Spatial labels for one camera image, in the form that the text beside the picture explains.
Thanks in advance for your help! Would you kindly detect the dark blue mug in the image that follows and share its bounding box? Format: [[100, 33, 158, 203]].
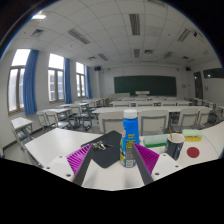
[[165, 132, 186, 161]]

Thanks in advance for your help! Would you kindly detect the flat black mouse pad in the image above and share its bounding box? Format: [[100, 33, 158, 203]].
[[80, 130, 123, 169]]

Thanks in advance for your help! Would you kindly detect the blue curtain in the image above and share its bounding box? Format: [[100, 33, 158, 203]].
[[85, 65, 93, 100], [64, 58, 73, 104], [23, 49, 40, 117]]

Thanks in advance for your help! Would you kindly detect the metal key bunch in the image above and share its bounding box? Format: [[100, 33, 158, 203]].
[[91, 140, 114, 151]]

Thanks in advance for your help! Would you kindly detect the white lectern desk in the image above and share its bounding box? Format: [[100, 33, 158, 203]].
[[134, 90, 151, 99]]

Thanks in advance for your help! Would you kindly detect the dark high wall window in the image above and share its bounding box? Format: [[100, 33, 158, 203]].
[[203, 67, 224, 80]]

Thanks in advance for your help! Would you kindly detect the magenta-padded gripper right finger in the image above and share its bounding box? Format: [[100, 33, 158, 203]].
[[131, 142, 184, 186]]

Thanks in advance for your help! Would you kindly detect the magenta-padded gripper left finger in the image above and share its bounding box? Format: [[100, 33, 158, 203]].
[[43, 143, 94, 187]]

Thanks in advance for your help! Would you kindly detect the ceiling projector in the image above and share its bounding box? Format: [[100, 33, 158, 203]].
[[193, 31, 205, 41]]

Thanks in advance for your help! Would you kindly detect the group of ceiling lights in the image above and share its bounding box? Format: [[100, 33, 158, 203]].
[[29, 0, 214, 63]]

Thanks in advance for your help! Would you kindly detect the wooden stick in mug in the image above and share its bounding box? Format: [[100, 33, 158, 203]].
[[168, 124, 174, 141]]

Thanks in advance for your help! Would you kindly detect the green chalkboard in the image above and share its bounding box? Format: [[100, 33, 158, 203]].
[[113, 75, 177, 97]]

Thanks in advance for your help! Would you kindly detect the dark classroom door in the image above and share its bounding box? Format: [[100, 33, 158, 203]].
[[193, 71, 204, 100]]

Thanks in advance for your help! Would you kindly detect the group of classroom desks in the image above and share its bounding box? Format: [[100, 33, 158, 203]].
[[9, 96, 224, 134]]

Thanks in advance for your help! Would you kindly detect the group of white chairs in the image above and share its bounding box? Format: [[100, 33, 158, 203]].
[[35, 103, 224, 136]]

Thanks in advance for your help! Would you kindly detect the blue drink bottle white cap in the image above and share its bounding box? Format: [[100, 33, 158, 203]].
[[119, 108, 140, 169]]

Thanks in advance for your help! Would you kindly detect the flat round red coaster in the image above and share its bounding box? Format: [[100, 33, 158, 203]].
[[186, 146, 201, 159]]

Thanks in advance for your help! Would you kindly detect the yellow green sponge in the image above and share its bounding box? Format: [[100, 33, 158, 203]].
[[181, 129, 204, 143]]

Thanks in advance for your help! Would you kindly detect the classroom window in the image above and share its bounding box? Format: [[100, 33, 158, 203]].
[[75, 61, 87, 98], [7, 48, 31, 114], [47, 53, 65, 103]]

